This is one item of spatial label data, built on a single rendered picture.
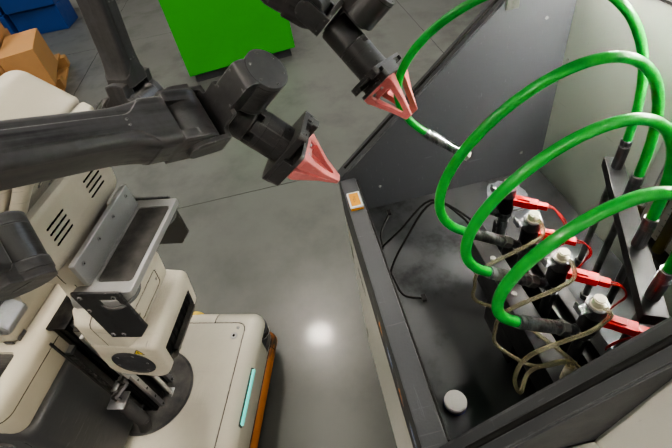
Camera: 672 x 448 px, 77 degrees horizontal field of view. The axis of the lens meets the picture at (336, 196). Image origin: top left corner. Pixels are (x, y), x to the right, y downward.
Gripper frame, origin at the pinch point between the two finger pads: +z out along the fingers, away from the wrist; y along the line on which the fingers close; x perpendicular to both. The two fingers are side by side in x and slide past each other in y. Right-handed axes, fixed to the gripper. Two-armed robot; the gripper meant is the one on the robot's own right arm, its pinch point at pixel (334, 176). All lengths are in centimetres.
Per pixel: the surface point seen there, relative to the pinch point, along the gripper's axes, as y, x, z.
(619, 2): 39.7, 13.3, 16.1
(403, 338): -13.0, -11.1, 26.1
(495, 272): 9.1, -10.9, 22.6
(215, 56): -173, 286, -29
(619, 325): 17.0, -16.9, 35.4
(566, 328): 11.9, -16.8, 31.8
